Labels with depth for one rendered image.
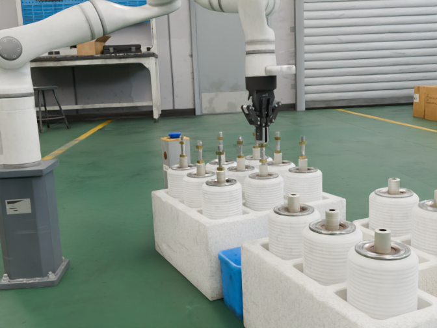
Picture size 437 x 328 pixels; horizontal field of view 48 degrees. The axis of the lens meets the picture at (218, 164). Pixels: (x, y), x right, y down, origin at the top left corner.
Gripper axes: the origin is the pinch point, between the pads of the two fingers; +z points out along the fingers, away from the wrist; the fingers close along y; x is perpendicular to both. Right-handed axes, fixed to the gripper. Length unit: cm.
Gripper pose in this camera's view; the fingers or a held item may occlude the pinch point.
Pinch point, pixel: (262, 134)
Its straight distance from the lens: 119.3
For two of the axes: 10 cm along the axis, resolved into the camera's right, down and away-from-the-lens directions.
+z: 0.4, 9.8, 1.9
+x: 7.1, 1.0, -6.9
